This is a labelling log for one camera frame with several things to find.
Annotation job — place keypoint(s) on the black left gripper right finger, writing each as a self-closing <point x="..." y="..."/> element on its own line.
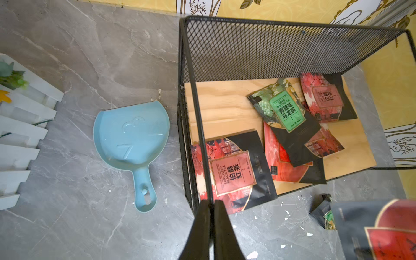
<point x="225" y="244"/>

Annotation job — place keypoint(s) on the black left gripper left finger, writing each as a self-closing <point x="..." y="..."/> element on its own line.
<point x="197" y="246"/>

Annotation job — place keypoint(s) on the red black tea bag front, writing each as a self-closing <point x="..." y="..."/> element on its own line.
<point x="239" y="172"/>

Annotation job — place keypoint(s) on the small green tea bag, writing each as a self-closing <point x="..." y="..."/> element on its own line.
<point x="322" y="213"/>

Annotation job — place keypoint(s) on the da hong pao tea bag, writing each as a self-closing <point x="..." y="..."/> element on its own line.
<point x="377" y="230"/>

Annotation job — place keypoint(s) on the green grape oolong tea bag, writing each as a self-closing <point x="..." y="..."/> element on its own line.
<point x="280" y="107"/>

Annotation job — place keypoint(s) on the pink tea bag back right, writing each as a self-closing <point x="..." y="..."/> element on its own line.
<point x="326" y="98"/>

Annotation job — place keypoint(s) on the white picket fence planter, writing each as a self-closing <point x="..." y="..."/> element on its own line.
<point x="24" y="116"/>

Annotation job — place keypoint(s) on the colourful artificial flower bouquet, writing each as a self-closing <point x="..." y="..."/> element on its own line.
<point x="11" y="78"/>

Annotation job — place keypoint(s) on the black wire mesh shelf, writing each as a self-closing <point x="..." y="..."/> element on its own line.
<point x="223" y="60"/>

